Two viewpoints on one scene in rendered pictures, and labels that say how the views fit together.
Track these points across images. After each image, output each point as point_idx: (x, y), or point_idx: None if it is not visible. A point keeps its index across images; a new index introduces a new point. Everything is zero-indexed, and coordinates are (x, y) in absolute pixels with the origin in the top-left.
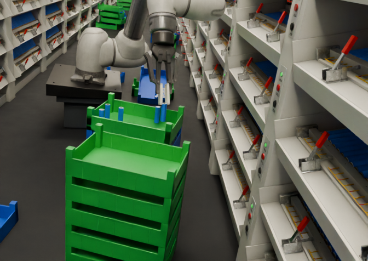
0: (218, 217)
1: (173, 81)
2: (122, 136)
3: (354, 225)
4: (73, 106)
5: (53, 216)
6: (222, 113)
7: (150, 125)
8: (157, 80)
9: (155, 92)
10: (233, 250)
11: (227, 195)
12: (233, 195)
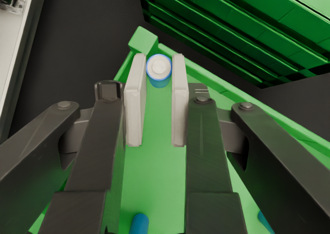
0: (47, 80)
1: (82, 114)
2: (314, 8)
3: None
4: None
5: (321, 125)
6: None
7: (165, 199)
8: (212, 105)
9: None
10: None
11: (16, 62)
12: (6, 45)
